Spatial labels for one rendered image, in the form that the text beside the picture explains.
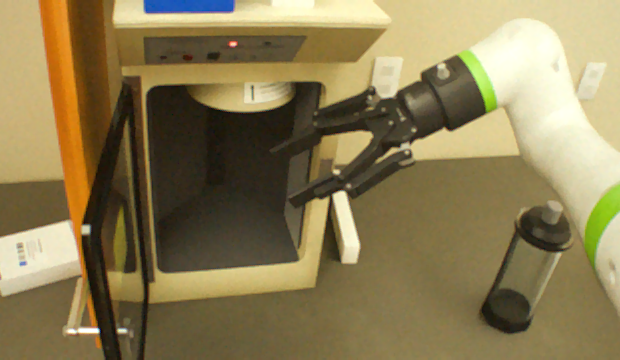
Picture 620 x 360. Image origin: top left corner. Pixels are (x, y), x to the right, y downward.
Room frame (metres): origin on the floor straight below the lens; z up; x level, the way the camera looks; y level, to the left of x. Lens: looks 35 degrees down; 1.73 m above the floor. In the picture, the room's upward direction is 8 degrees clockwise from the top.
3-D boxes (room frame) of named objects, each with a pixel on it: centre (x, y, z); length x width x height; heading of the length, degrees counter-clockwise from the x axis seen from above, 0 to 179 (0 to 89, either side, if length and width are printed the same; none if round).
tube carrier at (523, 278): (0.76, -0.40, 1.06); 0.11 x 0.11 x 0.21
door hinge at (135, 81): (0.66, 0.26, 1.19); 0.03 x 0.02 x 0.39; 109
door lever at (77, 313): (0.43, 0.24, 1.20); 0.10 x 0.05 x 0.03; 13
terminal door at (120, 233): (0.50, 0.23, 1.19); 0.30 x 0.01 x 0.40; 13
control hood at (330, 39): (0.66, 0.11, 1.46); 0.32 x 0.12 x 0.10; 109
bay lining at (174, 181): (0.83, 0.17, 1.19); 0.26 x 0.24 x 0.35; 109
